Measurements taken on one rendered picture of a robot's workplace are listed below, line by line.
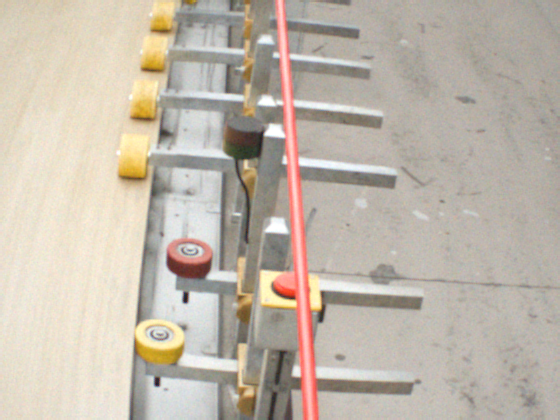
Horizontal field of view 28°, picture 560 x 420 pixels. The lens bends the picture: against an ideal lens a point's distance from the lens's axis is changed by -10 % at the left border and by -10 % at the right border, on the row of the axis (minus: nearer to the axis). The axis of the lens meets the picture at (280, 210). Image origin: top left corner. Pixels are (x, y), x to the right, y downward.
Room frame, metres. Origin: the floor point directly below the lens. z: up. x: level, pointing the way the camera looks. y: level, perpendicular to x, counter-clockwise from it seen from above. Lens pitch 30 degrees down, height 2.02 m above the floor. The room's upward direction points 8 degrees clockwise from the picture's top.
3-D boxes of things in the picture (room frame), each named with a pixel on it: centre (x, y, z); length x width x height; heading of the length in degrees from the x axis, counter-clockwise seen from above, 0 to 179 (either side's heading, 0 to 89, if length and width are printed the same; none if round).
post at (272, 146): (1.69, 0.03, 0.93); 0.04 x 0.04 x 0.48; 6
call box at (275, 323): (1.18, -0.03, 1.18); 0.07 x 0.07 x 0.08; 6
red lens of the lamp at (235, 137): (1.69, 0.07, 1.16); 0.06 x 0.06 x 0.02
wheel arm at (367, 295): (1.74, -0.06, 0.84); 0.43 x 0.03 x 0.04; 96
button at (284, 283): (1.18, -0.03, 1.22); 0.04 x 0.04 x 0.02
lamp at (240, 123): (1.69, 0.07, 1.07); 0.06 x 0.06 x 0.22; 6
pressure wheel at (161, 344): (1.47, 0.16, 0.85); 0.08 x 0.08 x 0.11
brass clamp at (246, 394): (1.46, 0.00, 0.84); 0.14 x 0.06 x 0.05; 6
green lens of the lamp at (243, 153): (1.69, 0.07, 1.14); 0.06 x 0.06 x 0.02
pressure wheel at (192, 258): (1.72, 0.14, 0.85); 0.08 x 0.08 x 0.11
